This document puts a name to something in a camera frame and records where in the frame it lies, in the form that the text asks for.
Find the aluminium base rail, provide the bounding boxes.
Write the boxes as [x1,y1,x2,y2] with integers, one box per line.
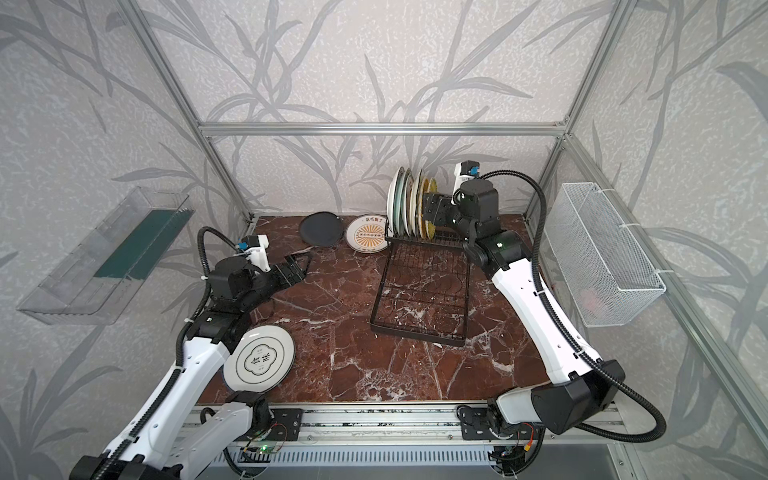
[179,403,631,448]

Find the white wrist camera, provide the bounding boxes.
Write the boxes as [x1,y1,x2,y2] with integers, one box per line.
[453,160,480,193]
[237,234,271,272]

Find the green rim lettered plate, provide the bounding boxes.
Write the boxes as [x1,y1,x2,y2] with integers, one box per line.
[387,167,404,237]

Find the black wire dish rack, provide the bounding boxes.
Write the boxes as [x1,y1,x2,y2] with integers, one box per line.
[369,227,471,347]

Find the black round plate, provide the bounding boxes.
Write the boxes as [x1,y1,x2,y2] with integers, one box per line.
[299,211,345,247]

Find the mint green flower plate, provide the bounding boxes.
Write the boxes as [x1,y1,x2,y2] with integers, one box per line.
[393,168,411,236]

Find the clear acrylic wall shelf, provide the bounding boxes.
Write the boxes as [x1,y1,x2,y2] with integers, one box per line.
[17,187,195,326]

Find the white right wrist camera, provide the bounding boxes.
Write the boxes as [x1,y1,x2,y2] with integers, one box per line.
[453,160,480,193]

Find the white mesh wall basket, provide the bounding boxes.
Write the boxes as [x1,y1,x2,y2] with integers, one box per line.
[544,182,666,328]

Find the orange woven bamboo plate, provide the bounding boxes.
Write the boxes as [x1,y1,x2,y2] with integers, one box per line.
[417,177,434,240]

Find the cream floral plate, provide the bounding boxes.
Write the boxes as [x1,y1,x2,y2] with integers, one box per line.
[413,170,425,239]

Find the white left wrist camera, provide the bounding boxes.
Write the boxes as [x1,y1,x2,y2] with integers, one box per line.
[237,234,271,272]

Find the white plate black emblem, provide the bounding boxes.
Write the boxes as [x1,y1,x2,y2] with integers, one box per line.
[223,325,296,394]

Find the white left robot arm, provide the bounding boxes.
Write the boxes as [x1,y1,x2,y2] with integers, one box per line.
[69,226,312,479]

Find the orange sunburst plate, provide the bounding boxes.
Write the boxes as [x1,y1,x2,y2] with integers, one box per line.
[403,170,418,237]
[345,214,388,254]

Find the yellow woven plate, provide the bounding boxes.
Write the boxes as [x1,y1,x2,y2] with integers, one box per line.
[423,178,438,240]

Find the orange sunburst plate front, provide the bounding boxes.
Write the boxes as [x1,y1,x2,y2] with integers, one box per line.
[403,170,418,237]

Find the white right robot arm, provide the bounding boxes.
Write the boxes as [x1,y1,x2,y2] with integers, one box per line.
[424,161,667,476]

